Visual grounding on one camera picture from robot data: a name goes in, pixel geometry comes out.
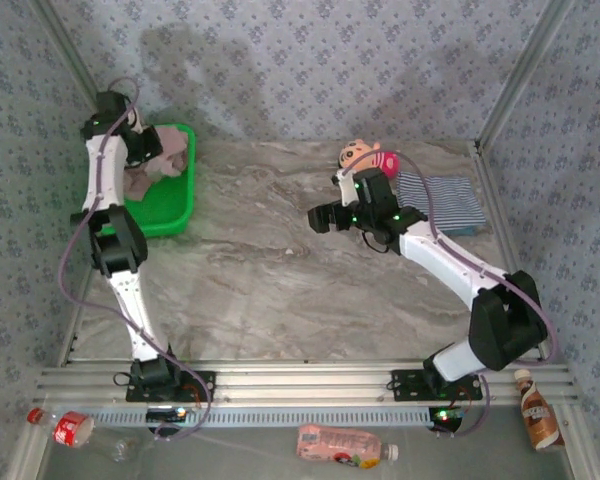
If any clear bottle red label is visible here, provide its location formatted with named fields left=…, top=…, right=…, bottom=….
left=27, top=407, right=141, bottom=464

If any small controller board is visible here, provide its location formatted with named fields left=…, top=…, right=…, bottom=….
left=146, top=407, right=187, bottom=424
left=428, top=406, right=467, bottom=432

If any grey slotted cable duct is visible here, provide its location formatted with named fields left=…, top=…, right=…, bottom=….
left=79, top=404, right=474, bottom=430

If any brown coffee drink bottle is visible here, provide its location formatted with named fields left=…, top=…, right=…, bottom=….
left=517, top=368, right=566, bottom=452

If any blue white striped tank top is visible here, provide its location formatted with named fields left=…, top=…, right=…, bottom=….
left=395, top=171, right=487, bottom=234

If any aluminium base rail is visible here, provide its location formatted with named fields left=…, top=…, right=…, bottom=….
left=34, top=357, right=579, bottom=406

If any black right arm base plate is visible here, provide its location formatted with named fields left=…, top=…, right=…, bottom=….
left=390, top=368, right=484, bottom=402

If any aluminium frame post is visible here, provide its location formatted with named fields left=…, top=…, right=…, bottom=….
left=29, top=0, right=101, bottom=101
left=474, top=0, right=579, bottom=149

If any pink label drink bottle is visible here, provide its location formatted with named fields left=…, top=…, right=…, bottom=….
left=294, top=423, right=400, bottom=470

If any mauve tank top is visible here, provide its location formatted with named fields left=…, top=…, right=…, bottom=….
left=123, top=124, right=191, bottom=204

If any aluminium table side rail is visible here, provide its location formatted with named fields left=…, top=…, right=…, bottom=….
left=57, top=232, right=106, bottom=366
left=472, top=142, right=551, bottom=364

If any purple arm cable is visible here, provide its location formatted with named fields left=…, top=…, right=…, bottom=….
left=58, top=77, right=215, bottom=442
left=342, top=151, right=561, bottom=440

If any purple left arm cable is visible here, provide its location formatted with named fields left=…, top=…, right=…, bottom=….
left=58, top=77, right=215, bottom=442

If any green plastic basket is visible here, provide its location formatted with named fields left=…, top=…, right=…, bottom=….
left=99, top=123, right=197, bottom=239

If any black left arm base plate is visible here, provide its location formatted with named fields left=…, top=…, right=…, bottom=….
left=125, top=369, right=217, bottom=403

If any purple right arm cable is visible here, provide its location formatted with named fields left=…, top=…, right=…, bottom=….
left=342, top=151, right=561, bottom=440

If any plush doll pink outfit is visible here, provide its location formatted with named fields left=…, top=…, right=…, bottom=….
left=336, top=138, right=400, bottom=181

